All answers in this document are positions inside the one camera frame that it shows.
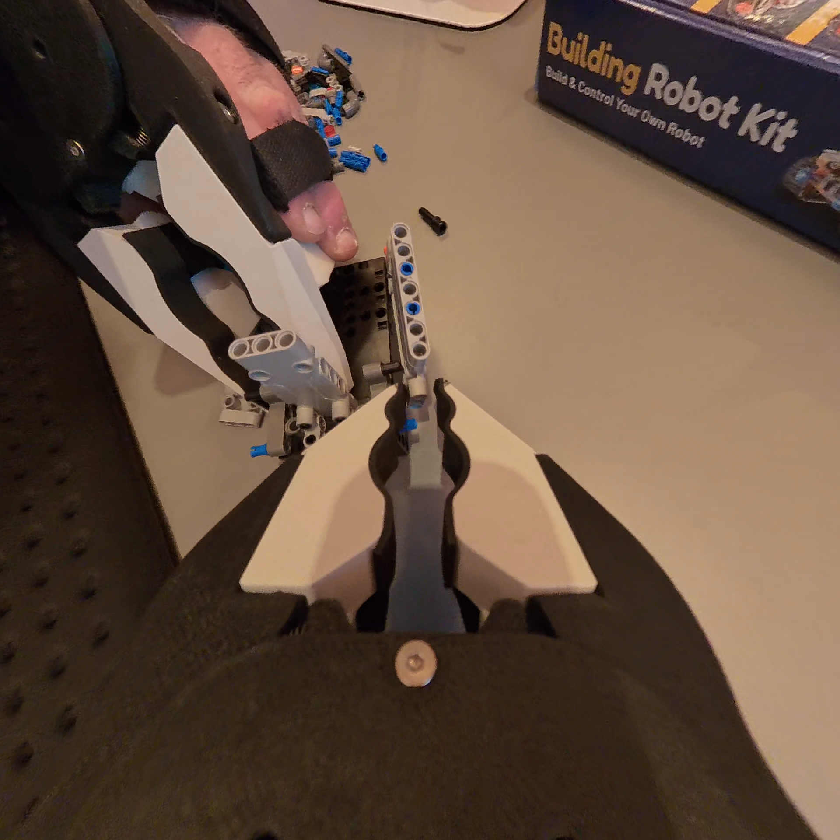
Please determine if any pile of plastic building pieces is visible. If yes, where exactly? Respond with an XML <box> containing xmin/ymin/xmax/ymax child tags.
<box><xmin>282</xmin><ymin>45</ymin><xmax>389</xmax><ymax>177</ymax></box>

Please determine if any long grey holed beam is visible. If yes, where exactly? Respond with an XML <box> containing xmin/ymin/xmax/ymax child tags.
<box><xmin>387</xmin><ymin>222</ymin><xmax>433</xmax><ymax>401</ymax></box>

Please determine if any white book stand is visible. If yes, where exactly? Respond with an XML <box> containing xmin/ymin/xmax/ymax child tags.
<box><xmin>320</xmin><ymin>0</ymin><xmax>529</xmax><ymax>30</ymax></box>

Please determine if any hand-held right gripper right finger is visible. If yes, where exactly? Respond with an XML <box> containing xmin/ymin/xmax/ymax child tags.
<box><xmin>433</xmin><ymin>377</ymin><xmax>599</xmax><ymax>626</ymax></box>

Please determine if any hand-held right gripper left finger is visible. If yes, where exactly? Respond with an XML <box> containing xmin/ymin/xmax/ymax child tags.
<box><xmin>238</xmin><ymin>384</ymin><xmax>404</xmax><ymax>621</ymax></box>

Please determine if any dark blue cardboard box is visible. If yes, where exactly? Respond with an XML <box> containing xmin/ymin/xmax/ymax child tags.
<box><xmin>537</xmin><ymin>0</ymin><xmax>840</xmax><ymax>253</ymax></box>

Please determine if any black perforated base assembly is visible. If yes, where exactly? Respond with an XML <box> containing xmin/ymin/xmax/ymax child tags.
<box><xmin>220</xmin><ymin>258</ymin><xmax>450</xmax><ymax>490</ymax></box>

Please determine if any person's left hand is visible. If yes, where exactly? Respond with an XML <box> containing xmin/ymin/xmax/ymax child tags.
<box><xmin>159</xmin><ymin>14</ymin><xmax>360</xmax><ymax>263</ymax></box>

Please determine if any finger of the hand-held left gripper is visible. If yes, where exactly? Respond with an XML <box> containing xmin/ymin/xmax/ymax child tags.
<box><xmin>76</xmin><ymin>223</ymin><xmax>263</xmax><ymax>398</ymax></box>
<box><xmin>155</xmin><ymin>123</ymin><xmax>357</xmax><ymax>396</ymax></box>

